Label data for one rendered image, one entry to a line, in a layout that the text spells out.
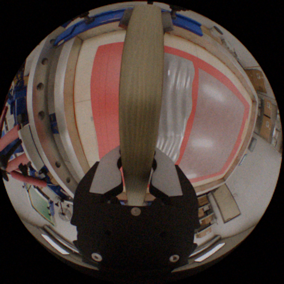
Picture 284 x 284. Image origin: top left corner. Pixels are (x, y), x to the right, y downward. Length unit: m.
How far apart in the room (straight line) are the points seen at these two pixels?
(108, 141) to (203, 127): 0.23
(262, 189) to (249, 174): 0.89
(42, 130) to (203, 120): 0.38
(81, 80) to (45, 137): 0.15
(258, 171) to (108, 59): 3.84
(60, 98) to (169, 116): 0.23
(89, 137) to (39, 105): 0.16
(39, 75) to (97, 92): 0.17
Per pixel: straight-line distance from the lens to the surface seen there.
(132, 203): 0.16
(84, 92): 0.20
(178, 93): 0.17
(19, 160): 0.52
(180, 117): 0.18
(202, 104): 0.21
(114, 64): 0.18
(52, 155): 0.26
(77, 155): 0.23
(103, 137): 0.19
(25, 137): 0.28
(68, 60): 0.22
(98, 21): 0.24
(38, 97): 0.24
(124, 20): 0.16
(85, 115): 0.20
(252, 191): 3.92
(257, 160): 3.71
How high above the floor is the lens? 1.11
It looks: 61 degrees down
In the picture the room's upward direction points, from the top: 179 degrees clockwise
